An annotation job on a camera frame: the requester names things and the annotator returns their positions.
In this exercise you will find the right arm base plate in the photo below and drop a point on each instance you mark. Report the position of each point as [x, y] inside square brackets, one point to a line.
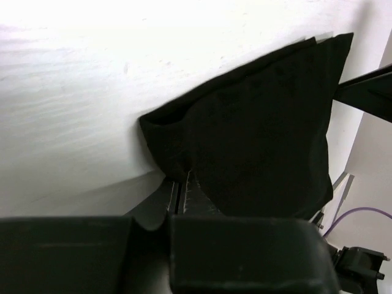
[359, 270]

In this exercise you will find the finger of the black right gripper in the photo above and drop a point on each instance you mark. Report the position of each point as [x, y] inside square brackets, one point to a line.
[370, 93]

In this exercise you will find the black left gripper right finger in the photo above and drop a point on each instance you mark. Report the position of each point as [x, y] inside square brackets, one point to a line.
[249, 236]

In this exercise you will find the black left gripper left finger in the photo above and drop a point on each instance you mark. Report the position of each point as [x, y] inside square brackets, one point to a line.
[101, 254]

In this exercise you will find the black skirt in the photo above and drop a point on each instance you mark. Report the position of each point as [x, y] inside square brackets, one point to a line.
[253, 140]

